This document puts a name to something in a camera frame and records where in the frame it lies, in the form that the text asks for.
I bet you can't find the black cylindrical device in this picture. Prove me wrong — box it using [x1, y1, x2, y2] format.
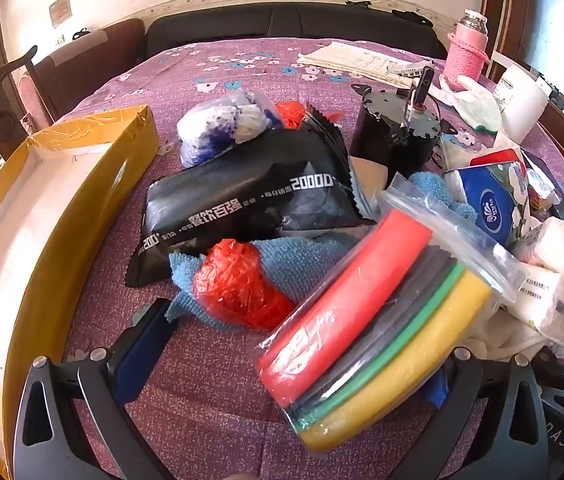
[349, 65, 445, 176]

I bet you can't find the pink knit-sleeved bottle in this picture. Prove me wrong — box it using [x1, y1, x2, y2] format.
[443, 9, 490, 92]

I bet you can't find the black sofa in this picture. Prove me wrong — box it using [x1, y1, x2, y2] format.
[146, 2, 448, 61]

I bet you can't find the clear bag of coloured sponges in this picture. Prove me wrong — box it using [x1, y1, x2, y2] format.
[257, 172, 530, 458]

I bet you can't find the red crumpled plastic bag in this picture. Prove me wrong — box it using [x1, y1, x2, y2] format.
[193, 239, 295, 331]
[276, 101, 313, 131]

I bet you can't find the white labelled tissue pack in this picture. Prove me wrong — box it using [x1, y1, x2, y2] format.
[504, 270, 564, 351]

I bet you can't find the blue tissue pack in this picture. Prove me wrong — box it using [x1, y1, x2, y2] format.
[444, 160, 530, 248]

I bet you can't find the yellow cardboard box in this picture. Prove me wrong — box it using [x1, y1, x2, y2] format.
[0, 105, 160, 466]

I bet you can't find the stack of printed papers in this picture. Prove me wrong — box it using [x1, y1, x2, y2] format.
[297, 41, 435, 90]

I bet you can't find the purple floral tablecloth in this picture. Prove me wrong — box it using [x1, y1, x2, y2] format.
[54, 37, 564, 480]

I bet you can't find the white knit glove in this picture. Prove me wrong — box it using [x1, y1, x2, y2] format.
[434, 74, 504, 135]

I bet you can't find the white soft tissue packet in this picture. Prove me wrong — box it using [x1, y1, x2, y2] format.
[512, 217, 564, 306]

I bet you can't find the black printed package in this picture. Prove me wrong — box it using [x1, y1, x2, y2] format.
[126, 104, 377, 288]

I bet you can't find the blue white plastic bag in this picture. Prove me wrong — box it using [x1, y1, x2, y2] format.
[177, 91, 275, 168]

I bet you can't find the small wall plaque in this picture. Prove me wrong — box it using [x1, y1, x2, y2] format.
[48, 0, 72, 30]

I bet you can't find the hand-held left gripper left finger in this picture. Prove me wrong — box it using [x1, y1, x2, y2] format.
[12, 297, 180, 480]

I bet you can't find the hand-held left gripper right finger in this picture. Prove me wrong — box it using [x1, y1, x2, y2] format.
[397, 347, 550, 480]

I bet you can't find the white plastic container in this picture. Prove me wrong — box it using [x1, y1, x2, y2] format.
[493, 64, 553, 143]

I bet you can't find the dark printed packet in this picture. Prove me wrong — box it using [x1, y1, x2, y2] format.
[522, 152, 564, 226]

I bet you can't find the beige paper piece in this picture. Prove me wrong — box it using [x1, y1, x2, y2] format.
[349, 156, 390, 211]

